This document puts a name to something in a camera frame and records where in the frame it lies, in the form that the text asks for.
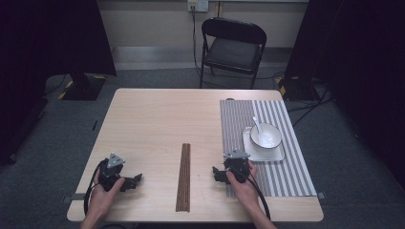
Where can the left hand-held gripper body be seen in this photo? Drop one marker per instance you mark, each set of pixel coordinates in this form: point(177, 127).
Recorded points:
point(111, 171)

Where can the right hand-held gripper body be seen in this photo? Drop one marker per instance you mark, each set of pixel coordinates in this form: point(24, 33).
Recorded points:
point(237, 165)

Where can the white square plate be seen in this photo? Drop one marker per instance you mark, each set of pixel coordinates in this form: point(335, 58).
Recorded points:
point(264, 155)

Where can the row of brown chopsticks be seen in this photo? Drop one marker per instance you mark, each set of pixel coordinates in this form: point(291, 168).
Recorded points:
point(182, 178)

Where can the person's right hand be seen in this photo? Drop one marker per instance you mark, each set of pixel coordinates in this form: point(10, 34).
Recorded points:
point(243, 194)

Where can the person's left hand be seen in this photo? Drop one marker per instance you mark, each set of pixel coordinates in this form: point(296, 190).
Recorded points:
point(103, 200)

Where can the white ceramic spoon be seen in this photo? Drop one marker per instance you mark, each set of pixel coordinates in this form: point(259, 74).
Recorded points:
point(256, 123)

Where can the grey white striped placemat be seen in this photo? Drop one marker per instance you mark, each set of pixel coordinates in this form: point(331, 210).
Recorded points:
point(237, 117)

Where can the white round bowl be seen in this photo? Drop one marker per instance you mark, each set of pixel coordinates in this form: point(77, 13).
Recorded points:
point(272, 132)

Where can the small black marker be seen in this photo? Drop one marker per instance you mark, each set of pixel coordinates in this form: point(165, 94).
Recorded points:
point(94, 125)

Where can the black stand base striped tape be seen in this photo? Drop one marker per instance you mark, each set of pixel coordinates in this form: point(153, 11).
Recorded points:
point(296, 90)
point(86, 92)

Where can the black folding chair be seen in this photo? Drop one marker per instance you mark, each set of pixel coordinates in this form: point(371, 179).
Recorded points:
point(234, 52)

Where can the black curtain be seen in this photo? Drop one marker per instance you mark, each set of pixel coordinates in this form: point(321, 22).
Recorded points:
point(366, 63)
point(47, 38)

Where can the white wall power outlet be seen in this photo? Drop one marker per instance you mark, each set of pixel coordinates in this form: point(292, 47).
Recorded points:
point(197, 5)

